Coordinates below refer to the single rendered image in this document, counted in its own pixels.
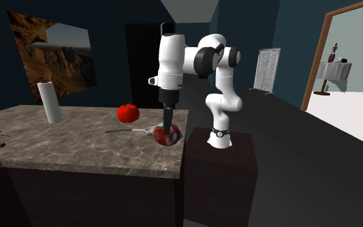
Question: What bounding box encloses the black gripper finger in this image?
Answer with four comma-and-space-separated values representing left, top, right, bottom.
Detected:
162, 106, 173, 137

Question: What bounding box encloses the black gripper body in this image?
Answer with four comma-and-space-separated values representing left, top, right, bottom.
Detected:
158, 88, 180, 110

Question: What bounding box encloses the red and blue bowl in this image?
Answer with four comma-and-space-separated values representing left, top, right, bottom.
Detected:
152, 123, 182, 146

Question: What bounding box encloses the red tomato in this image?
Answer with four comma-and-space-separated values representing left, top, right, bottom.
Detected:
117, 103, 140, 124

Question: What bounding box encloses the dark robot stand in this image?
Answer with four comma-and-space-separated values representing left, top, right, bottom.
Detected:
184, 126, 259, 227

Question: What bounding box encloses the white mesh screen panel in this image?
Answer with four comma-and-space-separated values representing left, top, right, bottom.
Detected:
249, 47, 282, 95

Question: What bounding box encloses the dark kitchen counter cabinet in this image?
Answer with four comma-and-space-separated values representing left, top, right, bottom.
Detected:
0, 167, 185, 227

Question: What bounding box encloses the white paper towel roll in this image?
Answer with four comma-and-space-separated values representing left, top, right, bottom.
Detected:
37, 81, 63, 125

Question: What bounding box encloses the round table with white cloth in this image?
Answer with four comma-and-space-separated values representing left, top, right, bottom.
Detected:
313, 43, 353, 96

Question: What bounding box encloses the silver spoon with black handle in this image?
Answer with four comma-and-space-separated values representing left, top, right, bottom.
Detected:
104, 126, 157, 135

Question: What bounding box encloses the canyon landscape wall picture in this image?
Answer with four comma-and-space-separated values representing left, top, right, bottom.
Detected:
6, 10, 98, 104

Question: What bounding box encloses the brown wooden door frame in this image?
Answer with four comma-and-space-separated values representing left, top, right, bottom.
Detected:
300, 0, 363, 112

